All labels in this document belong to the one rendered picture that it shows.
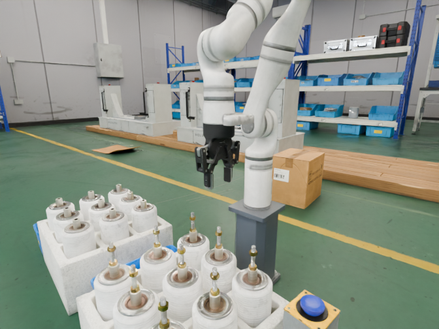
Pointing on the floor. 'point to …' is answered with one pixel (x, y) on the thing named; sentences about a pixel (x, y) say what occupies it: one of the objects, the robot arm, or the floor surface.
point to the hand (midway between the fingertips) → (218, 179)
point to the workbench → (427, 83)
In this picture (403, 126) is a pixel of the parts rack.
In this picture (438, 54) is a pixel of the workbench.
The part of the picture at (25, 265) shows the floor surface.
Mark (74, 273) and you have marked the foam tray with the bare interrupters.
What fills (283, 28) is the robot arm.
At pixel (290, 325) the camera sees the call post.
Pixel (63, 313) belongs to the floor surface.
